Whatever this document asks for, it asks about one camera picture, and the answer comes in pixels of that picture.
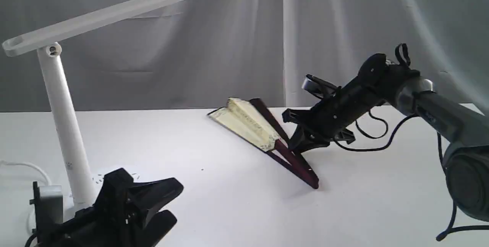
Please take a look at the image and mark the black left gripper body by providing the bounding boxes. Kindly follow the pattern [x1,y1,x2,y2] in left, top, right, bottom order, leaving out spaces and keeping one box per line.
[30,168,150,247]

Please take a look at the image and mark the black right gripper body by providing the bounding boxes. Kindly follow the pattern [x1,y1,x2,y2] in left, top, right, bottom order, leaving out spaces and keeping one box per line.
[282,77,385,144]

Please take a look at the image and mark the folding paper fan maroon ribs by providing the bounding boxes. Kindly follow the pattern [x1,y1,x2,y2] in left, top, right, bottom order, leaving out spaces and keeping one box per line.
[207,97,319,189]

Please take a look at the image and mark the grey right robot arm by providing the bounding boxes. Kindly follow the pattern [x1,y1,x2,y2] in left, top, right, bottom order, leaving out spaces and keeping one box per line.
[282,53,488,221]

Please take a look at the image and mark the white desk lamp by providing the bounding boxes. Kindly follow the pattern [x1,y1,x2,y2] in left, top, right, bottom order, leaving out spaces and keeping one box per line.
[2,0,209,224]

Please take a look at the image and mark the white backdrop curtain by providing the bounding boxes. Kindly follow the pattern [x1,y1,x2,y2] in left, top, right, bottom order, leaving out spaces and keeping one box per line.
[0,0,489,113]

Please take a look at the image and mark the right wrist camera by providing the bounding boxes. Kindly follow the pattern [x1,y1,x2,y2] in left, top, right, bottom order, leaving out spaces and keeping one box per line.
[302,74,338,99]

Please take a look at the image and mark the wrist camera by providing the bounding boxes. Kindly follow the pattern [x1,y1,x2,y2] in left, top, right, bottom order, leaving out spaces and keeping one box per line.
[29,181,63,237]
[302,74,338,99]

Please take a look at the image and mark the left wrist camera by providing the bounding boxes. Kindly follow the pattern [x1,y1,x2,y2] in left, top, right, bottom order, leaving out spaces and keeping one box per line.
[29,181,63,237]

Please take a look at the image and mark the white cable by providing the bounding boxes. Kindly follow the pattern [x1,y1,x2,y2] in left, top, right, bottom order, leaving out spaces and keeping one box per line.
[0,160,52,236]

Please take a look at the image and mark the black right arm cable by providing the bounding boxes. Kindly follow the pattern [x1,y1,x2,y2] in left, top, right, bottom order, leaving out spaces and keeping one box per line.
[334,43,489,242]

